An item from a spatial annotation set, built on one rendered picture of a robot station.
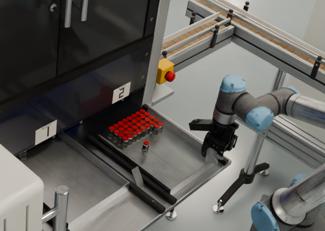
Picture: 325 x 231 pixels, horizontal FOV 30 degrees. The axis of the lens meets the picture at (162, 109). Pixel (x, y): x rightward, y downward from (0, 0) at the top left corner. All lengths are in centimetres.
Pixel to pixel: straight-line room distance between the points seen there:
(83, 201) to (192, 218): 130
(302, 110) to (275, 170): 174
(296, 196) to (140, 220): 48
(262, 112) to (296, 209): 30
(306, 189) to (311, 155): 121
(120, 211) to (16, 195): 92
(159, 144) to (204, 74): 204
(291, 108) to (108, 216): 65
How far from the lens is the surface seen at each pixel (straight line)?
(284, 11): 523
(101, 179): 200
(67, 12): 164
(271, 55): 280
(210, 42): 272
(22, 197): 103
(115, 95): 211
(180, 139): 219
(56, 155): 207
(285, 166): 361
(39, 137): 193
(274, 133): 301
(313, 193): 173
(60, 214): 116
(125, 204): 194
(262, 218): 187
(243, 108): 182
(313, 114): 182
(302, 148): 294
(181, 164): 210
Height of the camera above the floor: 229
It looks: 38 degrees down
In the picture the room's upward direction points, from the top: 11 degrees clockwise
